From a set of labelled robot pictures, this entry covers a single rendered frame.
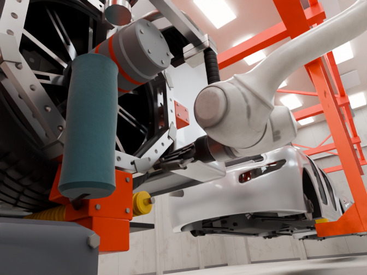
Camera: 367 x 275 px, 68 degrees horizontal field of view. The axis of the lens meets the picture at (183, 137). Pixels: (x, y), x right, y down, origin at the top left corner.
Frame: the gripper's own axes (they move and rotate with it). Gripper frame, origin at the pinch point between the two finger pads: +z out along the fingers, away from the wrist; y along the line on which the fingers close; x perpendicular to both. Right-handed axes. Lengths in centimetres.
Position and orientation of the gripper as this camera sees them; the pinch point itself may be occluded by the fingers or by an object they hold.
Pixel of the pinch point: (155, 165)
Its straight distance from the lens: 83.5
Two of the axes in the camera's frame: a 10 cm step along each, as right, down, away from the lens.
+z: -8.1, 3.0, 5.0
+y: 3.5, -4.3, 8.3
